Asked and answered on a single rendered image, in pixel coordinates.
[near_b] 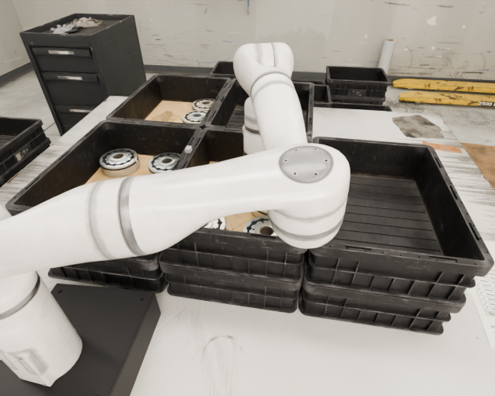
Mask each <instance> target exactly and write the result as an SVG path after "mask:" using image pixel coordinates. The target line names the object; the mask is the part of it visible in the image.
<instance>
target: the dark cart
mask: <svg viewBox="0 0 495 396"><path fill-rule="evenodd" d="M83 17H85V18H87V19H89V18H90V17H91V18H92V19H97V20H101V21H103V22H102V23H101V24H98V25H99V26H97V27H85V28H82V29H79V31H77V32H73V33H70V34H54V33H53V31H51V30H50V28H55V29H57V27H55V25H58V24H59V25H60V26H61V27H63V24H65V25H68V24H70V23H71V21H72V23H73V20H74V19H77V20H79V19H80V18H83ZM19 34H20V37H21V39H22V41H23V44H24V47H25V49H26V51H27V55H28V56H29V59H30V61H31V64H32V67H33V68H34V71H35V74H36V76H37V79H38V82H39V84H40V86H41V88H42V92H43V93H44V96H45V98H46V101H47V104H48V105H49V109H50V111H51V113H52V116H53V119H54V121H55V123H56V125H57V129H58V131H59V133H60V136H61V137H62V136H63V135H64V134H65V133H67V132H68V131H69V130H70V129H71V128H72V127H73V126H74V125H76V124H77V123H78V122H79V121H81V120H82V119H83V118H84V117H85V116H87V115H88V114H89V113H90V112H92V111H93V110H94V109H95V108H96V107H97V106H98V105H100V104H101V103H102V102H103V101H105V100H106V99H107V98H108V97H110V96H120V97H129V96H130V95H131V94H132V93H133V92H135V91H136V90H137V89H138V88H139V87H140V86H142V85H143V84H144V83H145V82H147V79H146V74H145V67H144V63H143V59H142V54H141V47H140V42H139V38H138V30H137V26H136V22H135V17H134V15H129V14H100V13H73V14H71V15H68V16H65V17H62V18H60V19H57V20H53V21H51V22H49V23H46V24H42V25H39V26H37V27H33V28H31V29H28V30H26V31H22V32H19Z"/></svg>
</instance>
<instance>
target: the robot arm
mask: <svg viewBox="0 0 495 396"><path fill-rule="evenodd" d="M293 68H294V56H293V53H292V50H291V48H290V47H289V46H288V45H287V44H285V43H282V42H271V43H250V44H245V45H242V46H241V47H240V48H239V49H238V50H237V51H236V53H235V55H234V58H233V69H234V72H235V76H236V78H237V81H238V82H239V84H240V85H241V86H242V88H243V89H244V90H245V91H246V93H247V94H248V95H249V98H248V99H247V100H246V101H245V104H244V126H243V136H244V156H241V157H237V158H234V159H228V160H225V161H222V162H217V163H211V164H207V165H203V166H198V167H190V168H185V169H181V170H173V171H168V172H163V173H157V174H145V175H137V176H130V177H125V178H114V179H109V180H104V181H96V182H93V183H89V184H86V185H81V186H79V187H77V188H74V189H71V190H69V191H67V192H64V193H62V194H60V195H59V196H55V197H54V198H52V199H50V200H47V201H45V202H43V203H41V204H39V205H37V206H35V207H33V208H31V209H29V210H26V211H24V212H22V213H20V214H17V215H15V216H13V217H12V215H11V214H10V213H9V212H8V211H7V210H6V209H5V208H4V207H3V206H2V205H1V204H0V358H1V359H2V360H3V361H4V362H5V363H6V364H7V365H8V366H9V367H10V368H11V369H12V370H13V371H14V372H15V373H16V374H17V375H18V376H19V377H20V379H21V380H27V381H31V382H34V383H39V384H42V385H43V386H48V387H50V386H52V384H53V383H54V381H55V380H56V379H58V378H59V377H61V376H62V375H64V374H65V373H66V372H67V371H68V370H69V369H71V367H72V366H73V365H74V364H75V363H76V362H77V360H78V359H79V355H80V354H81V351H82V348H83V343H82V340H81V338H80V336H79V334H78V333H77V331H76V330H75V329H74V327H73V325H72V323H71V322H70V321H69V320H68V318H67V316H66V315H65V313H64V311H63V310H62V309H61V307H60V306H59V304H58V303H57V301H56V299H55V298H54V297H53V295H52V294H51V292H50V290H49V289H48V288H47V287H46V285H45V283H44V282H43V280H42V278H41V277H40V276H39V274H38V273H37V271H36V270H45V269H49V268H55V267H60V266H69V265H74V264H79V263H84V262H96V261H104V260H113V259H123V258H129V257H135V256H141V255H150V254H153V253H156V252H159V251H162V250H164V249H167V248H169V247H170V246H172V245H174V244H176V243H177V242H179V241H180V240H182V239H184V238H186V237H187V236H188V235H190V234H191V233H193V232H195V231H196V230H198V229H199V228H200V227H202V226H204V225H206V224H207V223H209V222H212V221H214V220H216V219H219V218H223V217H225V216H230V215H236V214H242V213H247V212H252V211H265V210H267V215H268V218H269V222H270V225H271V226H272V227H273V230H274V232H275V233H276V234H277V235H278V236H279V237H280V238H281V239H282V240H283V241H284V242H286V243H288V244H290V245H291V246H294V247H297V248H318V247H320V246H322V245H324V244H326V243H328V242H329V241H330V240H331V239H332V238H333V237H334V236H335V235H336V234H337V233H338V231H339V228H340V226H341V225H342V222H343V217H344V214H345V210H346V204H347V195H348V192H349V185H350V166H349V163H348V161H347V159H346V157H345V156H344V155H343V154H342V153H341V152H340V151H338V150H336V149H334V148H332V147H329V146H327V145H320V144H314V143H307V139H306V131H305V126H304V121H303V113H302V109H301V105H300V102H299V98H298V95H297V93H296V91H295V87H294V86H293V83H292V80H291V76H292V72H293Z"/></svg>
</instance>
